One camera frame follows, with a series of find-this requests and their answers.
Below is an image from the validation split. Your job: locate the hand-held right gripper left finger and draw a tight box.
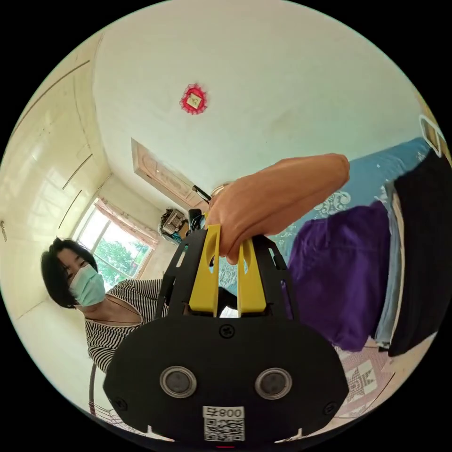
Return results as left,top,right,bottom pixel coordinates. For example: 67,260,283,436
188,224,222,317

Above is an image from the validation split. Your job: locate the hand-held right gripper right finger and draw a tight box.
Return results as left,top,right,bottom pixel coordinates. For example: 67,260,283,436
237,238,268,317

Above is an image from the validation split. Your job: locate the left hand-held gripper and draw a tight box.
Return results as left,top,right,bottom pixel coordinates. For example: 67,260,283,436
186,208,208,238

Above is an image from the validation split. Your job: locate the person's left forearm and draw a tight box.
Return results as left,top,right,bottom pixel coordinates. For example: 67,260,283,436
229,153,351,236

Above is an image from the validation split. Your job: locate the person's left hand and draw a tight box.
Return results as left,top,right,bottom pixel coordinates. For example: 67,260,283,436
205,183,280,266

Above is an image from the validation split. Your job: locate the light wooden door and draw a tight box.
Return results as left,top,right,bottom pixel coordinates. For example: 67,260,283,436
131,137,210,210

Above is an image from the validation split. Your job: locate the pink curtain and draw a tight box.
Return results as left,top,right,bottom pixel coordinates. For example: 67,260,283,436
93,197,160,249

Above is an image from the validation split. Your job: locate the window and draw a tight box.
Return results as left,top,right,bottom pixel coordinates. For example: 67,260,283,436
74,206,154,280

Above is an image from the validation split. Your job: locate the pile of clothes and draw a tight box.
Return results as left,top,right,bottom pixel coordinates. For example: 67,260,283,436
287,155,452,358

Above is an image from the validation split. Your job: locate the person's body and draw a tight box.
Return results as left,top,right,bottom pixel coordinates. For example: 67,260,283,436
40,237,171,375

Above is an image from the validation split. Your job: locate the cream cupboard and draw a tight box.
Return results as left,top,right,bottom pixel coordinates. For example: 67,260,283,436
0,32,114,320

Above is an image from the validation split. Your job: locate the red wall ornament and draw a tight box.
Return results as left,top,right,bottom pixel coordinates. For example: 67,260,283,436
179,83,210,116

